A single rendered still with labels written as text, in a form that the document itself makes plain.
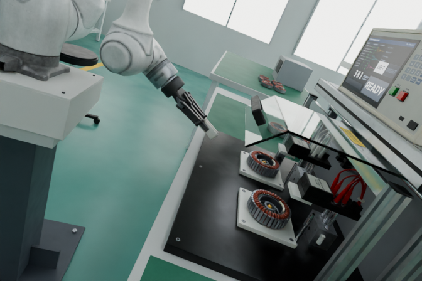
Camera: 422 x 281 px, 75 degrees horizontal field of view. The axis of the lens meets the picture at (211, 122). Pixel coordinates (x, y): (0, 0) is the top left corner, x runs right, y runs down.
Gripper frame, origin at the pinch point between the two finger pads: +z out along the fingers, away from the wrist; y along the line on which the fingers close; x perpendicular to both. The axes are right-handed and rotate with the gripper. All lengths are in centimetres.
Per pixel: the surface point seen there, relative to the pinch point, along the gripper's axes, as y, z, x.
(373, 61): 4, 11, 51
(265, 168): 5.8, 20.4, 8.3
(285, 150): 2.0, 20.6, 16.1
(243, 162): 1.2, 16.3, 2.3
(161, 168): -94, 25, -83
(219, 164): 6.5, 10.1, -2.7
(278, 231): 29.6, 24.6, 7.0
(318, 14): -447, 50, 136
